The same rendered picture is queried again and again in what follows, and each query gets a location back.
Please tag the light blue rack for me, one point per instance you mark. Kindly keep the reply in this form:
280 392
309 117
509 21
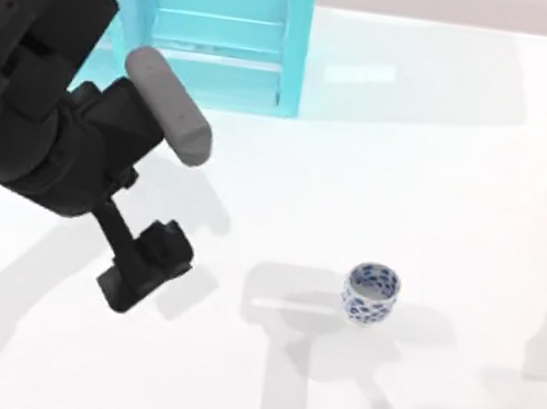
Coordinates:
222 21

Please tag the pale grey rounded box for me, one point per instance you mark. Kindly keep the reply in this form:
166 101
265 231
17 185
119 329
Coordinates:
170 105

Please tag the blue and white cup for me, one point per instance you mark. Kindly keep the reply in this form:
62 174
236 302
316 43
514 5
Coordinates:
370 294

